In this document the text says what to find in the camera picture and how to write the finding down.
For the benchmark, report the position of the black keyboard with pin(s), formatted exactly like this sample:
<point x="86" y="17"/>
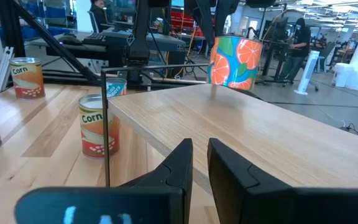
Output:
<point x="94" y="38"/>

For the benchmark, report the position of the white waste bin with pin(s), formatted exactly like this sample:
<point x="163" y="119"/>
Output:
<point x="343" y="74"/>

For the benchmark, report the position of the black diagonal frame strut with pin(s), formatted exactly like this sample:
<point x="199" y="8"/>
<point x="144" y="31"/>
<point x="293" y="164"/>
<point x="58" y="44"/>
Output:
<point x="51" y="42"/>

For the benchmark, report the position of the black standing workstation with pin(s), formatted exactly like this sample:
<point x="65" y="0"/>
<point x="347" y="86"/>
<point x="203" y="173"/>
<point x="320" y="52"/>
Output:
<point x="275" y="40"/>

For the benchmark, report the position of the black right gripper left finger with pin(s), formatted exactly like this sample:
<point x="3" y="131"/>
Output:
<point x="141" y="202"/>

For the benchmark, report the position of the wooden shelf with black frame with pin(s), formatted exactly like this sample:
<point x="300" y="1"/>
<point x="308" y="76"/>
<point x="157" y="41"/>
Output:
<point x="244" y="124"/>

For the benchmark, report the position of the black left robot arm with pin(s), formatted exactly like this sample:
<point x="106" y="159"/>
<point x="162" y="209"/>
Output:
<point x="141" y="37"/>

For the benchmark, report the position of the seated person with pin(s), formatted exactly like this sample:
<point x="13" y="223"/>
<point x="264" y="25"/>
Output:
<point x="99" y="15"/>

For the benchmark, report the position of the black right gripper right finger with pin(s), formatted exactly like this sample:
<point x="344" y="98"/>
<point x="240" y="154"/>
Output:
<point x="259" y="202"/>

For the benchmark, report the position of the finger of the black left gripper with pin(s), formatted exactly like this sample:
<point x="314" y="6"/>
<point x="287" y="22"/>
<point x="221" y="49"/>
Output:
<point x="205" y="18"/>
<point x="224" y="15"/>

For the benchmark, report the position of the office chair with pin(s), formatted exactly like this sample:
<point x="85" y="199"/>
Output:
<point x="92" y="21"/>

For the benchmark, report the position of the red storage rack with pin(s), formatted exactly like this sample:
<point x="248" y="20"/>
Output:
<point x="182" y="21"/>

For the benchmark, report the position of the corn can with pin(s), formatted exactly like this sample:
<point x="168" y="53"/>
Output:
<point x="93" y="130"/>
<point x="27" y="79"/>

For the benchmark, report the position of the teal sliced carrots can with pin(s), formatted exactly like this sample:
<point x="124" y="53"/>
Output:
<point x="118" y="88"/>

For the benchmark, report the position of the orange slice print can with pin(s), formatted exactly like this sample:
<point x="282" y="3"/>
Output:
<point x="235" y="62"/>

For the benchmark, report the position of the standing person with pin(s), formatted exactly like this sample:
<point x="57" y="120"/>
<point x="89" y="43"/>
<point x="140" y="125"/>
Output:
<point x="298" y="43"/>

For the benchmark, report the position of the aluminium extrusion bar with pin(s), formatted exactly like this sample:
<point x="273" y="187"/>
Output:
<point x="3" y="70"/>

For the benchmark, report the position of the grey office desk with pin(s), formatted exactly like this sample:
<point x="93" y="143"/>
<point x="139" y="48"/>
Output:
<point x="163" y="42"/>

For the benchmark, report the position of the white tower fan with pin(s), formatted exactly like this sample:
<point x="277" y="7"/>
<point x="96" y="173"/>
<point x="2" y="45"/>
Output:
<point x="308" y="71"/>

